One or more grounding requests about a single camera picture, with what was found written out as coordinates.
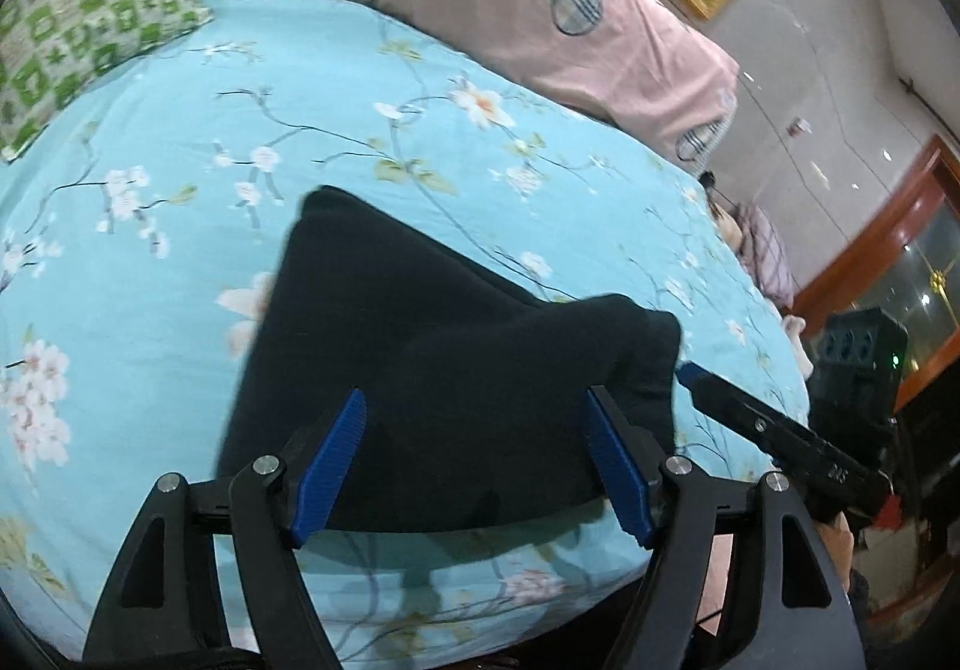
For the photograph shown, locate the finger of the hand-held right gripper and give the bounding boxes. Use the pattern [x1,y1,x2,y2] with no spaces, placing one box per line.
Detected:
[675,361,796,450]

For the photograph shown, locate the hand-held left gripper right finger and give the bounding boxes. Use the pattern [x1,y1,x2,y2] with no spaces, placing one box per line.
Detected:
[585,385,867,670]

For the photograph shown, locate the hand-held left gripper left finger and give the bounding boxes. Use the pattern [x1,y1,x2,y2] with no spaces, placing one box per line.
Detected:
[82,386,368,670]

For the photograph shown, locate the black pants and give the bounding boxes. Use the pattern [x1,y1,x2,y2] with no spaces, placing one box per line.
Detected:
[214,185,683,536]

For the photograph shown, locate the wooden framed glass door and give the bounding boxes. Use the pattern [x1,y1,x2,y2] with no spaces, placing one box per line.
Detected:
[791,134,960,416]

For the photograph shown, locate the pink plaid cloth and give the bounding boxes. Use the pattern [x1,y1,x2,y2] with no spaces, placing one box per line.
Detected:
[731,201,796,307]

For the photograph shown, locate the blue floral bed sheet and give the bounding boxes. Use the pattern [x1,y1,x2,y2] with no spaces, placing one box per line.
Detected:
[0,0,815,663]

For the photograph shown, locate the green patterned pillow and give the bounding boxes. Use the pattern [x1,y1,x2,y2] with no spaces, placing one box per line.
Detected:
[0,0,212,163]

